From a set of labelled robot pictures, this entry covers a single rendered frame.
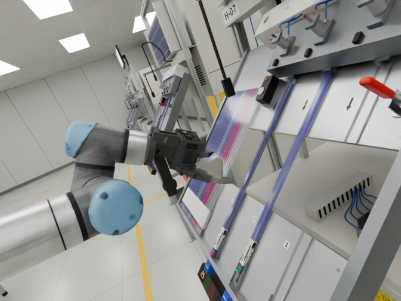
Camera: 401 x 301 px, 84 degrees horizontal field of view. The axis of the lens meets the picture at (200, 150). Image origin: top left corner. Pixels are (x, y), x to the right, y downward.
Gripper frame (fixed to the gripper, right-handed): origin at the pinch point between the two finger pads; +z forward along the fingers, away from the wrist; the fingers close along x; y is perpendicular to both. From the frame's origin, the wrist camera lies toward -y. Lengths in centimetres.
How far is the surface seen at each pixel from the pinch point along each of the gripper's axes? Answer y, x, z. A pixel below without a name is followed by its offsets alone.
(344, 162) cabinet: 2, 17, 66
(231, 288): -18.8, -19.7, 1.4
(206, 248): -23.1, -5.3, 1.5
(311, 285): -3.8, -29.6, 6.0
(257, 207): -4.2, -9.8, 7.3
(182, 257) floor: -114, 66, 35
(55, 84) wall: -198, 827, -235
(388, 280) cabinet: -8.1, -27.6, 34.3
